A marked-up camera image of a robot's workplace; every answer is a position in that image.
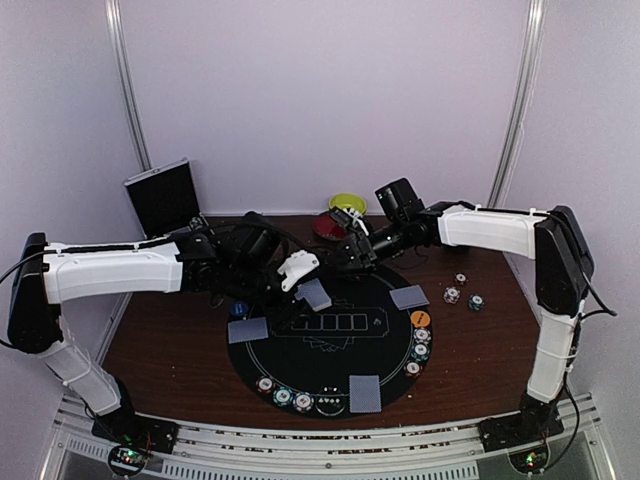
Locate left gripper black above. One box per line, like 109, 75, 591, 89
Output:
227, 260, 318, 330

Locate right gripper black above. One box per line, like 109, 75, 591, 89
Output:
325, 218, 412, 277

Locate blue round blind button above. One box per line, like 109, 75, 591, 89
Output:
229, 301, 250, 318

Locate face-down cards player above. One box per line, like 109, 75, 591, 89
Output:
389, 285, 430, 310
228, 317, 269, 344
349, 375, 382, 414

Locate white blue chip stack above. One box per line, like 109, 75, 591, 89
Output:
443, 286, 461, 305

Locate orange round blind button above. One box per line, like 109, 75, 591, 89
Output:
410, 310, 431, 328

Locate brown chip stack front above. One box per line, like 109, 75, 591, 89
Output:
255, 376, 276, 395

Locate face-down cards front player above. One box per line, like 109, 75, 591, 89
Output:
349, 375, 382, 414

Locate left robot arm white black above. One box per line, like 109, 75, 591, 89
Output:
1, 212, 325, 444

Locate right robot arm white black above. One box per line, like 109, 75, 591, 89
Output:
329, 178, 595, 442

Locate dark blue mug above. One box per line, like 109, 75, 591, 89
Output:
446, 245, 470, 254

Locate green striped bowl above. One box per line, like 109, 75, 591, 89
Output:
329, 193, 367, 214

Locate red plate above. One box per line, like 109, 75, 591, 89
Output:
312, 211, 347, 242

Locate aluminium poker case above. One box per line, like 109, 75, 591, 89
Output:
124, 158, 204, 238

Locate round black poker mat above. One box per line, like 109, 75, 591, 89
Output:
228, 267, 429, 419

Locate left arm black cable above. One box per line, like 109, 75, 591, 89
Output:
0, 212, 321, 351

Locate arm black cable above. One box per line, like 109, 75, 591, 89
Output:
0, 212, 321, 351
549, 269, 619, 466

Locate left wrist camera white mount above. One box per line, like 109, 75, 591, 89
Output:
277, 250, 320, 292

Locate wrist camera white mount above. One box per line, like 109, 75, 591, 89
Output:
277, 250, 320, 292
329, 207, 371, 237

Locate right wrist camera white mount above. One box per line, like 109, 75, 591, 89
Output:
329, 207, 371, 237

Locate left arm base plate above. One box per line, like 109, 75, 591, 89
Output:
91, 412, 179, 454

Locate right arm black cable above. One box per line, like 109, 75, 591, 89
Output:
549, 269, 619, 466

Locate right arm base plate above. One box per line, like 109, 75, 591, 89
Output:
477, 413, 564, 452

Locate right aluminium corner post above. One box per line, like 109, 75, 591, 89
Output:
487, 0, 546, 208

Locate aluminium corner post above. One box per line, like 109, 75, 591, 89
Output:
487, 0, 546, 208
104, 0, 152, 172

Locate aluminium front rail frame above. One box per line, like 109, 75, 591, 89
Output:
36, 394, 623, 479

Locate left aluminium corner post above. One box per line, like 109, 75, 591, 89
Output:
104, 0, 152, 172

